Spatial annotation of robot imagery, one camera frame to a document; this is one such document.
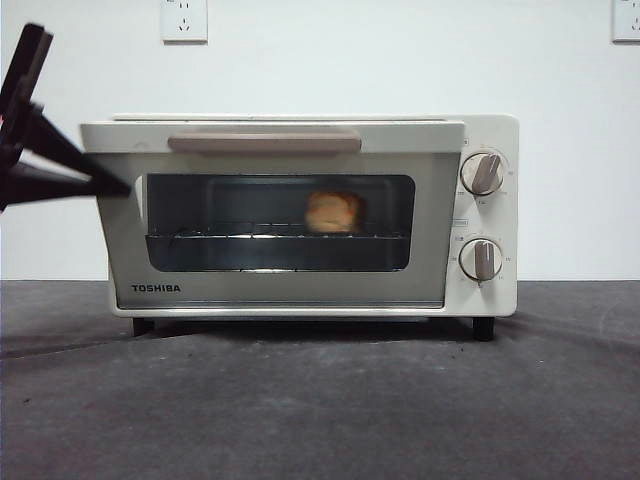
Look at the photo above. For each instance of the cream Toshiba toaster oven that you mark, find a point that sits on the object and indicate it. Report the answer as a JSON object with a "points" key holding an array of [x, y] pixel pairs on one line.
{"points": [[490, 135]]}

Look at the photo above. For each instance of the orange-brown bread roll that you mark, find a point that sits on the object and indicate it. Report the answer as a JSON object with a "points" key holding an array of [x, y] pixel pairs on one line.
{"points": [[334, 212]]}

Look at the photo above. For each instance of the cream temperature knob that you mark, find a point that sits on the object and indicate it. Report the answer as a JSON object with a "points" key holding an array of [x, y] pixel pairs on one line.
{"points": [[482, 172]]}

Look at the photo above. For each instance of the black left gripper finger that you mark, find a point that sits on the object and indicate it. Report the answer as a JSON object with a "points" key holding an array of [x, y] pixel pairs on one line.
{"points": [[65, 145], [65, 192]]}

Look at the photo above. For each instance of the cream timer knob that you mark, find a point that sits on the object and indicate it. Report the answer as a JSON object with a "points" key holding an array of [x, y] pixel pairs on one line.
{"points": [[481, 259]]}

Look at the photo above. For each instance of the white wall socket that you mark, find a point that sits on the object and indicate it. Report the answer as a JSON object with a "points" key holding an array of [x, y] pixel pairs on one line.
{"points": [[184, 22], [627, 22]]}

